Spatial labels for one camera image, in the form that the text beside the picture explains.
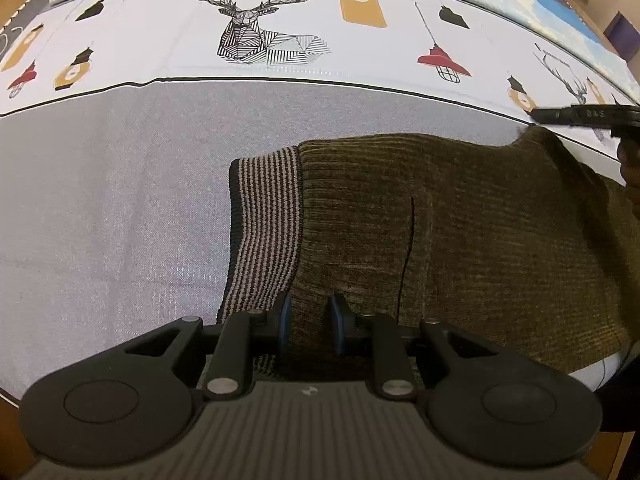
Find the dark cloth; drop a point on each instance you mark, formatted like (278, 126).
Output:
(622, 400)

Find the person's right hand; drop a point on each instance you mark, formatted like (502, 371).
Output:
(631, 160)

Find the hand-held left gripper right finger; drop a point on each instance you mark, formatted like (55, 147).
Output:
(336, 325)

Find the olive green knit sweater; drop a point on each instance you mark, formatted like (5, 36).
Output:
(500, 260)

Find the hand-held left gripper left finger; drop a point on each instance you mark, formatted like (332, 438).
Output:
(285, 320)

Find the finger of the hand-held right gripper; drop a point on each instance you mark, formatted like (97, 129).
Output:
(550, 115)

